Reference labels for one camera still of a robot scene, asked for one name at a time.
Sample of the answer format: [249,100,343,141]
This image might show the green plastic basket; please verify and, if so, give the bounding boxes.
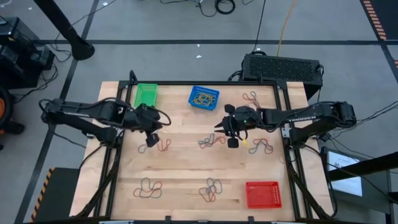
[133,83,159,109]

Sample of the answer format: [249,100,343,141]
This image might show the black mat yellow hazard stripe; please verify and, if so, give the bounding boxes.
[29,167,81,223]

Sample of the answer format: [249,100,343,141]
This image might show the black pole stand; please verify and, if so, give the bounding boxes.
[32,0,96,62]

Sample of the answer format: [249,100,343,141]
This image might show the black metal table frame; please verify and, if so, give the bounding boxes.
[73,70,338,222]

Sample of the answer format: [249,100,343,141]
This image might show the monitor with white screen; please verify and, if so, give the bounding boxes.
[320,146,364,198]

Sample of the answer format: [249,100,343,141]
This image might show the black perforated computer case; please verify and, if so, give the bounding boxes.
[241,53,324,101]

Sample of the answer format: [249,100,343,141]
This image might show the black orange wheeled device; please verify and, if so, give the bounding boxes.
[0,86,25,152]

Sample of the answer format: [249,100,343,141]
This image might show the black beam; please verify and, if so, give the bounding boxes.
[328,151,398,182]

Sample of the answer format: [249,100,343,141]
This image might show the yellow cable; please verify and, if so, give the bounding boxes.
[275,0,298,57]

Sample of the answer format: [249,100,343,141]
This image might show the blue plastic basket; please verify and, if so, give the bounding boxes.
[188,85,221,111]

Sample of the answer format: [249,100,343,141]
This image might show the red rubber band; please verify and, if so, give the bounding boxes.
[242,92,256,105]
[156,138,172,152]
[198,185,218,203]
[203,183,218,200]
[252,138,274,155]
[208,135,227,146]
[132,185,153,199]

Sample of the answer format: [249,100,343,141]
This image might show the black mat orange stripes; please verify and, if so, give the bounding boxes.
[359,0,398,41]

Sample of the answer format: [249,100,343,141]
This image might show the black equipment rack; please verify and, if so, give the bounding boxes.
[0,17,56,90]

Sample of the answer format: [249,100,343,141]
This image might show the coiled black cable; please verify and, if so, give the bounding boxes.
[214,0,236,16]

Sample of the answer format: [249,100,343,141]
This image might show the red plastic basket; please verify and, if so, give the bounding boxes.
[245,181,283,209]

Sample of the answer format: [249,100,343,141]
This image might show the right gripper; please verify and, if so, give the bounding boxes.
[213,104,265,149]

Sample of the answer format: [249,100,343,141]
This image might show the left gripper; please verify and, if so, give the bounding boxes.
[123,104,164,149]

